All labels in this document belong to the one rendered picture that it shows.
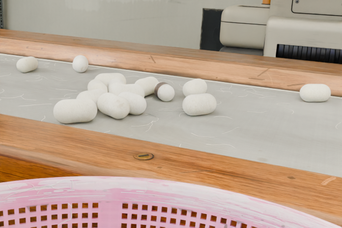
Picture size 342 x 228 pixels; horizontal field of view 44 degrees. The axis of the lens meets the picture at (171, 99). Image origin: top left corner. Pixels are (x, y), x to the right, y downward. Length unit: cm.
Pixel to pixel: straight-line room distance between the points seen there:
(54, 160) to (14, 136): 5
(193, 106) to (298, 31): 62
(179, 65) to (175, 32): 196
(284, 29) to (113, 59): 48
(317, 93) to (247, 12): 82
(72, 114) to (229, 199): 20
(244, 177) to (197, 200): 4
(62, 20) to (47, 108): 243
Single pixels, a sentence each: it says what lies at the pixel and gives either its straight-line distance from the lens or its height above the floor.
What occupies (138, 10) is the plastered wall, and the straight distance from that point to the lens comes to 261.
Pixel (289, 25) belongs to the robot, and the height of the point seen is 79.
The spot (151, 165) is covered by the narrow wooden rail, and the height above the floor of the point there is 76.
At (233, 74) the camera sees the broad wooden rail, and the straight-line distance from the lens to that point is 57.
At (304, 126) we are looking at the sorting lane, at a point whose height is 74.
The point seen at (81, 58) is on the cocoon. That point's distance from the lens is 58.
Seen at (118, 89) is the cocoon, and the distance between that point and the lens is 42.
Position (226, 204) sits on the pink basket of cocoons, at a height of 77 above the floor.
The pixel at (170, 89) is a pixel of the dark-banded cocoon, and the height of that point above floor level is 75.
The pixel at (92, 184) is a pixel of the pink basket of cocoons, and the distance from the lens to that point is 20.
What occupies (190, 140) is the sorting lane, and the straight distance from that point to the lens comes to 34.
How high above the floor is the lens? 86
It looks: 15 degrees down
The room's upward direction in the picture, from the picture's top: 3 degrees clockwise
